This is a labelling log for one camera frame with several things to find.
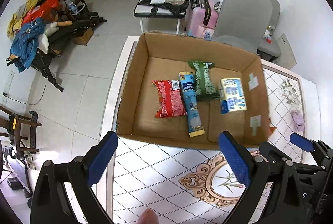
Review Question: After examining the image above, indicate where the grey upholstered chair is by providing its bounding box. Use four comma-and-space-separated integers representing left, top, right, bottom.
212, 0, 273, 54

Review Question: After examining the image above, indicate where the beige flat board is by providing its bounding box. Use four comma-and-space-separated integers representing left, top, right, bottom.
277, 34, 297, 70

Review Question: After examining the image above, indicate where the black floor cable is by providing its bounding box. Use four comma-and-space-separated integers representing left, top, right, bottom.
2, 83, 48, 106

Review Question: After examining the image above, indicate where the dark wooden chair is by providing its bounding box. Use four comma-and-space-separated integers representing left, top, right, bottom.
1, 105, 42, 160

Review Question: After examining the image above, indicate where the clothes pile on rack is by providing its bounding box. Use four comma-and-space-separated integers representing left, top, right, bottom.
6, 0, 107, 91

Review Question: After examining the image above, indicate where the floral patterned table mat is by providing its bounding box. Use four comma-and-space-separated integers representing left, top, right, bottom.
107, 63, 305, 223

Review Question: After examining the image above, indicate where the pink paper bag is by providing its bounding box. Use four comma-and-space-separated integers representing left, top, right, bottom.
196, 26, 215, 40

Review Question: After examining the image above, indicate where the blue stick pouch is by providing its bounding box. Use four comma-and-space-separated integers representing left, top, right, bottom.
178, 72, 205, 137

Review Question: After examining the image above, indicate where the small brown cardboard box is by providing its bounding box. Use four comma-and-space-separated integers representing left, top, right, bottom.
72, 27, 94, 46

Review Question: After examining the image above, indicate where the yellow blue milk carton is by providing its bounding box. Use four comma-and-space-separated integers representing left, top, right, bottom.
218, 78, 247, 114

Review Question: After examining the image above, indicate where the fingertip at bottom edge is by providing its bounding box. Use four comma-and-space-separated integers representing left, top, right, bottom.
137, 208, 159, 224

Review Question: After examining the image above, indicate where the pink suitcase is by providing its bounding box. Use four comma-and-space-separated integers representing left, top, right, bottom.
185, 0, 219, 38

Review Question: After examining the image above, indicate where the red snack bag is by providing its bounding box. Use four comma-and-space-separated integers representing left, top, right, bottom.
151, 80, 186, 118

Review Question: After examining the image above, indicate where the dark green snack bag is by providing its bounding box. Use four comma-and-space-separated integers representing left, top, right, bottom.
188, 60, 220, 101

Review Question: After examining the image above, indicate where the lilac towel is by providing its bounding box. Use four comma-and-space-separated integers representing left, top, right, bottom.
291, 110, 305, 132

